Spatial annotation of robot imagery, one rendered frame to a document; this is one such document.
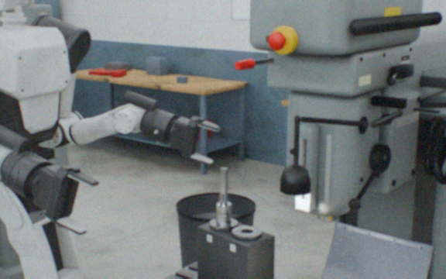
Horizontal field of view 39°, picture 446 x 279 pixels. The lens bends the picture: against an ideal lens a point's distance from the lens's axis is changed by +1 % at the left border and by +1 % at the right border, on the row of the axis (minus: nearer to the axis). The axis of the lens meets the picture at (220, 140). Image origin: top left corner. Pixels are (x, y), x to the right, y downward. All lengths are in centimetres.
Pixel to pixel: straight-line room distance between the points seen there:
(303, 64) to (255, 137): 553
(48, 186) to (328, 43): 65
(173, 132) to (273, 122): 510
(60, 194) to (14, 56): 43
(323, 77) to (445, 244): 77
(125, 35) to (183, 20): 99
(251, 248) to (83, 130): 60
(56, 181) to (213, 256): 78
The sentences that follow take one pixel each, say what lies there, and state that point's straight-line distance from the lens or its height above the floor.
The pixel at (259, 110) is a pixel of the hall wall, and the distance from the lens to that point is 692.
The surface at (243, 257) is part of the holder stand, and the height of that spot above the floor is 111.
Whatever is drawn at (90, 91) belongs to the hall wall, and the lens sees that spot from 879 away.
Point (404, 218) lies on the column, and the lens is 203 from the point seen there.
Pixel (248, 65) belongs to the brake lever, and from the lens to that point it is 146.
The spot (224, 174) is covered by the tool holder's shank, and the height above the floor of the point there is 132.
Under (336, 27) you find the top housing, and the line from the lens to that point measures 137.
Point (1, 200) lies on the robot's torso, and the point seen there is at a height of 134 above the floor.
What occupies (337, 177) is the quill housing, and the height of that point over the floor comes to 143.
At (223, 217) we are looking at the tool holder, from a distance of 195.
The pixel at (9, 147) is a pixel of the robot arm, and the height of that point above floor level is 154.
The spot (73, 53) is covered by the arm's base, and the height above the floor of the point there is 169.
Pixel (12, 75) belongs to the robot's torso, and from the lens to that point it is 160.
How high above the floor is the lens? 187
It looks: 14 degrees down
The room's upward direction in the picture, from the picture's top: straight up
